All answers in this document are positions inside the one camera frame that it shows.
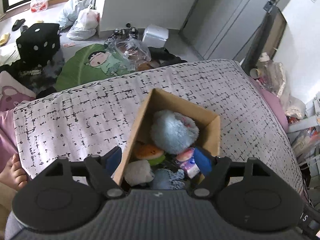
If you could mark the white paper cup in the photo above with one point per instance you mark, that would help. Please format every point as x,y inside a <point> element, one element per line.
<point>255,73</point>

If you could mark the orange green plush toy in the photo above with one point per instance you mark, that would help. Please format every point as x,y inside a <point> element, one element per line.
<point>149,152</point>

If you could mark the small white soft cube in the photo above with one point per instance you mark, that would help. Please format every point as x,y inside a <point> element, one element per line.
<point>138,172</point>

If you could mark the red white plastic bag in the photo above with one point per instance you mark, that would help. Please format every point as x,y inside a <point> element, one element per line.
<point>38,5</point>

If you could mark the pink bed sheet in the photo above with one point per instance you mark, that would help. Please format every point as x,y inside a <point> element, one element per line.
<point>274,104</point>

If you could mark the grey door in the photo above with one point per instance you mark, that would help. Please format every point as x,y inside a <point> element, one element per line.
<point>225,29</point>

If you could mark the light blue fluffy plush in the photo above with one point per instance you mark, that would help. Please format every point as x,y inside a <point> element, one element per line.
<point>173,132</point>

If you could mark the open cardboard box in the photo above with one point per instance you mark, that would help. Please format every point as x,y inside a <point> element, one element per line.
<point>207,121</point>

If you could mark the white cluttered shelf unit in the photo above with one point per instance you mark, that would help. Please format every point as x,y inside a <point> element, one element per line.
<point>305,141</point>

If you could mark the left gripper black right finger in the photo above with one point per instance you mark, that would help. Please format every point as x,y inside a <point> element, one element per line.
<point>215,171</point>

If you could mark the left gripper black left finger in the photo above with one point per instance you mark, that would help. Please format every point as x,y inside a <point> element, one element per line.
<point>100,171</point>

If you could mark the clear crumpled plastic bag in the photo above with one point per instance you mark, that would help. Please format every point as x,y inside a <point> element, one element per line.
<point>131,52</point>

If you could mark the grid patterned bed blanket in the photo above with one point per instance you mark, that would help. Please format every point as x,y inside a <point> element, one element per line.
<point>208,104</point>

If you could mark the brown framed board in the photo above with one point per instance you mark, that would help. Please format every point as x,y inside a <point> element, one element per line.
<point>267,39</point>

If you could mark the clear plastic bottle white cap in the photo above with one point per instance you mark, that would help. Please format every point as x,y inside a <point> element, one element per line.
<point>266,67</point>

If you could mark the green leaf cartoon rug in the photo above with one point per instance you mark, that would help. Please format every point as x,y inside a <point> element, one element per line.
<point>92,63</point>

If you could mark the black dice cushion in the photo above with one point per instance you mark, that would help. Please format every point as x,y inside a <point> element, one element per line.
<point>39,43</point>

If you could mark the beige crumpled bags pile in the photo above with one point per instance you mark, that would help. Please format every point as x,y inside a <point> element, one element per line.
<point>293,107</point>

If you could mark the pink white packet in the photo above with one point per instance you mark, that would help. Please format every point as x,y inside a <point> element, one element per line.
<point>186,162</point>

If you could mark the blue knitted soft item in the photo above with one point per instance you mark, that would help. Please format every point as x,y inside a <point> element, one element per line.
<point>165,179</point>

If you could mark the person bare foot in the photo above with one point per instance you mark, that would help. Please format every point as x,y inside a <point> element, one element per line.
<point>13,175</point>

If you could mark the pink bear pillow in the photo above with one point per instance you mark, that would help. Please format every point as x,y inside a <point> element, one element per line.
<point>12,92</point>

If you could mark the white storage box on floor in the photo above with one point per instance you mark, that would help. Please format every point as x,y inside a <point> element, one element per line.
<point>155,36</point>

